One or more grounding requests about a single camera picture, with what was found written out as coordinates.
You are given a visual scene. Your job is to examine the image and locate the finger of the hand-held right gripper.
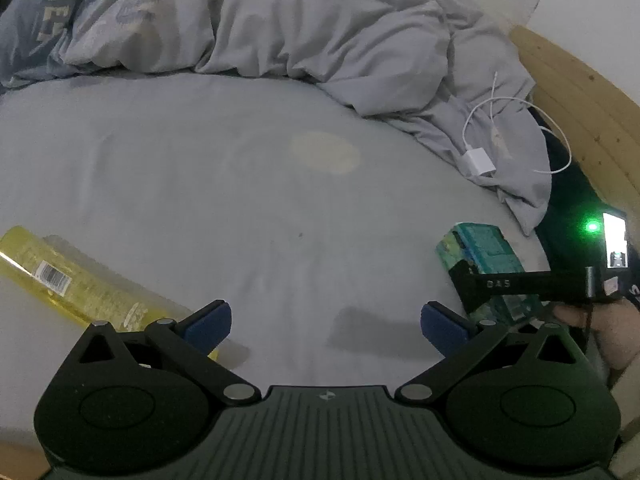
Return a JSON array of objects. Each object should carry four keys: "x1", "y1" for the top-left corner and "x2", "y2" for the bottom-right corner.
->
[{"x1": 452, "y1": 269, "x2": 589, "y2": 311}]

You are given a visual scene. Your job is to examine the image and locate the yellow plastic bottle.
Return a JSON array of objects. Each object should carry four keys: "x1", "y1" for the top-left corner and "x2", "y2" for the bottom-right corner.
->
[{"x1": 0, "y1": 226, "x2": 221, "y2": 361}]

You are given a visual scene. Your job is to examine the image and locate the white cable with adapter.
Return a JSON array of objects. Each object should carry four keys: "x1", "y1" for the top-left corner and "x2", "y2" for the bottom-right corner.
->
[{"x1": 462, "y1": 71, "x2": 572, "y2": 179}]

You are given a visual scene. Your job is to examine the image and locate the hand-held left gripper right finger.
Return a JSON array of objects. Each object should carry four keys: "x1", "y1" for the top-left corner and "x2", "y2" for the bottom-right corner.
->
[{"x1": 394, "y1": 301, "x2": 589, "y2": 407}]

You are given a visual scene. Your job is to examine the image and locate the light blue bed sheet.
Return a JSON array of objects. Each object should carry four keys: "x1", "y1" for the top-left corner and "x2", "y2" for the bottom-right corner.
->
[{"x1": 0, "y1": 72, "x2": 553, "y2": 461}]

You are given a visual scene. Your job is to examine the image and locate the teal printed box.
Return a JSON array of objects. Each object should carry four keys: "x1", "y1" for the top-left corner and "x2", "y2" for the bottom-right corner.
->
[{"x1": 436, "y1": 222, "x2": 543, "y2": 332}]

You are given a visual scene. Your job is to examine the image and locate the person's right hand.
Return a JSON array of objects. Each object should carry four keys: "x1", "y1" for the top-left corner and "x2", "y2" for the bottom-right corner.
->
[{"x1": 552, "y1": 300, "x2": 640, "y2": 376}]

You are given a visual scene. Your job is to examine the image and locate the grey printed duvet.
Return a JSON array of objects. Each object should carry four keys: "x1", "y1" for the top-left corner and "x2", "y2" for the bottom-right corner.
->
[{"x1": 0, "y1": 0, "x2": 551, "y2": 237}]

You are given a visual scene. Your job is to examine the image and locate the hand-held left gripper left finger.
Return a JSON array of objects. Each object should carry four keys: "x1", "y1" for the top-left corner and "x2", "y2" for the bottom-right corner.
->
[{"x1": 75, "y1": 300, "x2": 262, "y2": 407}]

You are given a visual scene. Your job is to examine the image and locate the wooden bed frame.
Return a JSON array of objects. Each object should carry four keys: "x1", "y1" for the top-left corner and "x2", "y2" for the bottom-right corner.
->
[{"x1": 509, "y1": 25, "x2": 640, "y2": 241}]

